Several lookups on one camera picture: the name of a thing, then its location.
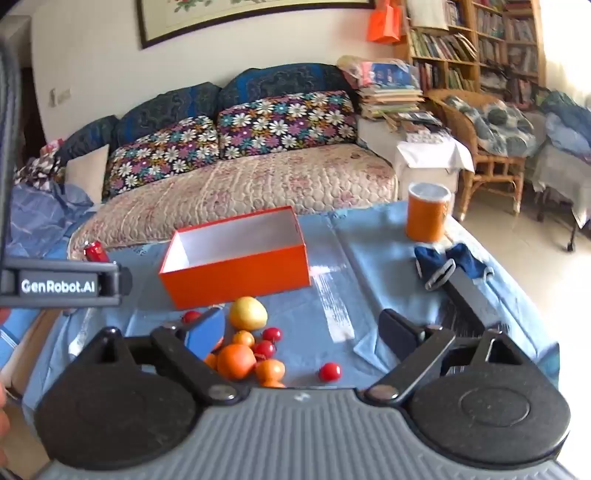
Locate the red cherry tomato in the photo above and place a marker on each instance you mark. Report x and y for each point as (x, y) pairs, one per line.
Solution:
(272, 334)
(190, 316)
(264, 350)
(330, 371)

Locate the white pillow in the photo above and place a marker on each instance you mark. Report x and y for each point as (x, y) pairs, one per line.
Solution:
(87, 173)

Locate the blue and white chair cushion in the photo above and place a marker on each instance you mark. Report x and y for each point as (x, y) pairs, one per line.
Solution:
(498, 124)

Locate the crumpled blue sheet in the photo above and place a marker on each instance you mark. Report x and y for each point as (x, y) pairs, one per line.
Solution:
(41, 217)

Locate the light blue tablecloth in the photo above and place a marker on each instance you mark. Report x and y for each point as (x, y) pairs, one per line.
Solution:
(369, 258)

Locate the stack of books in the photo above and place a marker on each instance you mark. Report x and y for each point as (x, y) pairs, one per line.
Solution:
(390, 104)

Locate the plastic bag with blue packet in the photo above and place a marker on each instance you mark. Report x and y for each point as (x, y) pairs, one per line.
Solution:
(383, 74)

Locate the framed painting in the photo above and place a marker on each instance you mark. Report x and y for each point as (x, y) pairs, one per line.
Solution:
(240, 9)

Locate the orange cylindrical canister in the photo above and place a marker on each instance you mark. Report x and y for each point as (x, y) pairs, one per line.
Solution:
(427, 214)

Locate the wooden bookshelf with books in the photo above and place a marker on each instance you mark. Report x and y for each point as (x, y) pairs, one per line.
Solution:
(485, 41)

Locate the blue sock with white trim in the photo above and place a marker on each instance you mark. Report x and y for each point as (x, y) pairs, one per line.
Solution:
(464, 261)

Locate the white wall switch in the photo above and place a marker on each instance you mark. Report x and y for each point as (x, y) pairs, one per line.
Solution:
(60, 97)

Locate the orange cardboard box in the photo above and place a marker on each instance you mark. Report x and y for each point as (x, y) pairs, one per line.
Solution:
(240, 277)

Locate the beige quilted sofa cover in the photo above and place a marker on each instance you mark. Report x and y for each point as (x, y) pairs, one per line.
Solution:
(258, 194)

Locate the white cloth covered cabinet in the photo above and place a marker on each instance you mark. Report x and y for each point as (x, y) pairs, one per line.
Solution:
(429, 157)

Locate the red soda can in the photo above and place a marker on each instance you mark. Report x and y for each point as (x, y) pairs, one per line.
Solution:
(95, 252)

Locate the large orange tomato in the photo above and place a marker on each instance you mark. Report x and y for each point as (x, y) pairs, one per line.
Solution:
(236, 362)

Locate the dark blue patterned cushion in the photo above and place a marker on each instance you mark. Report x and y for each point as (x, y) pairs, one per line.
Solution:
(286, 81)
(166, 106)
(87, 136)

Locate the wicker armchair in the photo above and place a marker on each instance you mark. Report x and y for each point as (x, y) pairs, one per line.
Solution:
(494, 170)

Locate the yellow apple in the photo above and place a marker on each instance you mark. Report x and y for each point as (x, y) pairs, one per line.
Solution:
(248, 314)

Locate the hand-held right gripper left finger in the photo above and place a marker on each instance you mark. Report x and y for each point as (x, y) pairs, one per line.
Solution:
(205, 331)

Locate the orange paper bag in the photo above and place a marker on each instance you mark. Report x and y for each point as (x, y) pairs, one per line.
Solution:
(384, 23)

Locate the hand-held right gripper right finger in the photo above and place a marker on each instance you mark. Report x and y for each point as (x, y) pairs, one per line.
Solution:
(398, 330)

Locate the black and white patterned cloth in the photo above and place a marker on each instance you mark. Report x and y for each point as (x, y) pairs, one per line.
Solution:
(39, 166)

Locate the floral patterned pillow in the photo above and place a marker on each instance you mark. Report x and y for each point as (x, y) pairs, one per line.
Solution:
(286, 122)
(161, 152)

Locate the cot with blue clothes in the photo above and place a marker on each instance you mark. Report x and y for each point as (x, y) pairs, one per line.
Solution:
(563, 157)

